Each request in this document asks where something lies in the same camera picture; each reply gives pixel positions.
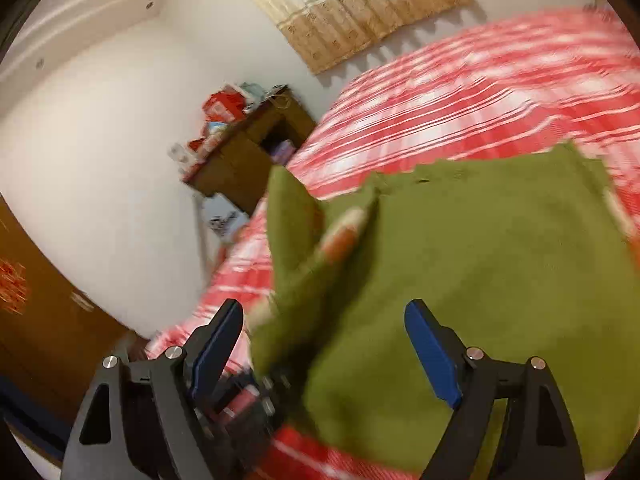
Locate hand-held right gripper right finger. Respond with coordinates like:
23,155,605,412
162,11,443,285
404,299,586,480

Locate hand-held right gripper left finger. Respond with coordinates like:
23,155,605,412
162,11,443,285
62,298,246,480

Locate green orange striped knit sweater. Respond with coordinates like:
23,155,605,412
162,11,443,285
249,141,632,480

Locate white paper bag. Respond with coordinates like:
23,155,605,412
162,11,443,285
202,195,251,242

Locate brown wooden desk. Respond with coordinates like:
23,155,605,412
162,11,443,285
181,87,319,217

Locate boxes under desk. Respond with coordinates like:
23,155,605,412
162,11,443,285
270,140,297,165

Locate red gift box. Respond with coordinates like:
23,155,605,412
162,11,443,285
202,88,249,122

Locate bed with red plaid sheet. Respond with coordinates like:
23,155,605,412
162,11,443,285
145,7,640,480

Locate beige patterned window curtain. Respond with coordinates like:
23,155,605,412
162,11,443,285
209,0,475,77

